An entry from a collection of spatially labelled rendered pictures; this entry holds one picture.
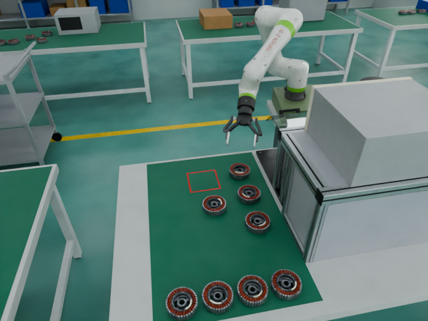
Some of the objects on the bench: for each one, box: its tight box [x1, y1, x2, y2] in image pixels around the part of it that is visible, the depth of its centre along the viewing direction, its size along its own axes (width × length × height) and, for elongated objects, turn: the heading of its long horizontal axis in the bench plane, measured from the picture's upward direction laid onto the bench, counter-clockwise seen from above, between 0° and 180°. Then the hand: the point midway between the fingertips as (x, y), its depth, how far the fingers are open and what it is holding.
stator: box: [229, 163, 250, 180], centre depth 175 cm, size 11×11×4 cm
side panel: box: [282, 159, 328, 264], centre depth 132 cm, size 28×3×32 cm, turn 11°
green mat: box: [146, 152, 323, 321], centre depth 151 cm, size 94×61×1 cm, turn 11°
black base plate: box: [256, 148, 287, 206], centre depth 176 cm, size 47×64×2 cm
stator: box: [238, 185, 260, 204], centre depth 160 cm, size 11×11×4 cm
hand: (241, 144), depth 164 cm, fingers open, 13 cm apart
